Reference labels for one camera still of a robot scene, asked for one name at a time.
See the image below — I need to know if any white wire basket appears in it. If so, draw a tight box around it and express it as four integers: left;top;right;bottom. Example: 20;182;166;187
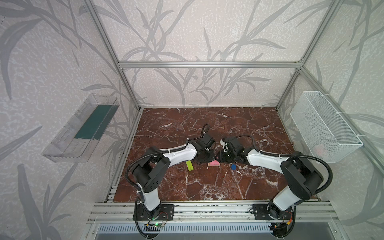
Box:
291;91;364;163

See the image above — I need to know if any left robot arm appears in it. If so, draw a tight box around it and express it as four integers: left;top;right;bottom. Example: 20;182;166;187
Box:
125;133;216;213

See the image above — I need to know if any lime green block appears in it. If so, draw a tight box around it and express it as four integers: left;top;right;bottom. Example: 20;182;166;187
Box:
186;161;194;172

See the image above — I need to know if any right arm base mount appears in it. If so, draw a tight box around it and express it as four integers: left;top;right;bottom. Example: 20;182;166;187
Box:
249;204;294;221

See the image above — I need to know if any pink block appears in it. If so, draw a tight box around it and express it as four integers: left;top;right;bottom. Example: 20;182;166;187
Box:
208;160;220;167

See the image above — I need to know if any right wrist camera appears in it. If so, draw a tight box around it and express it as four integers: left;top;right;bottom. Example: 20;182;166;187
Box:
220;140;226;150

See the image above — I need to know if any pink item in basket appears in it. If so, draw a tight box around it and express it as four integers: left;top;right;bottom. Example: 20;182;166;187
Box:
314;144;329;159

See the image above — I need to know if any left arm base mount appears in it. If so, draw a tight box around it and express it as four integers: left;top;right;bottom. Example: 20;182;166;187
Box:
133;204;175;221

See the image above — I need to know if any clear plastic wall tray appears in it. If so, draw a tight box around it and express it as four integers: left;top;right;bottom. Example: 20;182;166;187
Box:
42;94;120;163

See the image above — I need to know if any aluminium frame crossbar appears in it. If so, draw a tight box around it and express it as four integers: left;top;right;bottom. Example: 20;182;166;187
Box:
118;61;302;69

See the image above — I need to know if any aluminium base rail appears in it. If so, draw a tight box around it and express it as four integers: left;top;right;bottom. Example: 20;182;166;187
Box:
87;201;340;224

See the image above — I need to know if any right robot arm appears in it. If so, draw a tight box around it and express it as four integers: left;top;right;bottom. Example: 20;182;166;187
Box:
216;136;333;219

